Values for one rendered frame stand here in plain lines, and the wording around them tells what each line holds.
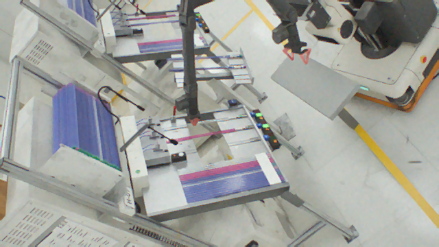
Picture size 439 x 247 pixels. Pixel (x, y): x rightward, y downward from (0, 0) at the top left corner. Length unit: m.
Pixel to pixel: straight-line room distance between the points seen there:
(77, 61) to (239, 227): 1.61
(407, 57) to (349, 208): 0.98
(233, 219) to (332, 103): 0.85
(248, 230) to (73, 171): 0.99
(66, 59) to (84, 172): 1.36
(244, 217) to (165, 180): 0.52
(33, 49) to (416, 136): 2.50
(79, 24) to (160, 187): 1.43
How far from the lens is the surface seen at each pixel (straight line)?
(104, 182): 1.95
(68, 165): 1.86
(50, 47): 3.07
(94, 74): 3.18
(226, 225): 2.46
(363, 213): 2.76
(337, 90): 2.44
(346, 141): 3.00
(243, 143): 2.36
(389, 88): 2.72
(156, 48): 3.20
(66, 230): 1.99
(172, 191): 2.11
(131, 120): 2.41
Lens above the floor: 2.40
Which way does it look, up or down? 39 degrees down
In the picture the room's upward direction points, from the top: 55 degrees counter-clockwise
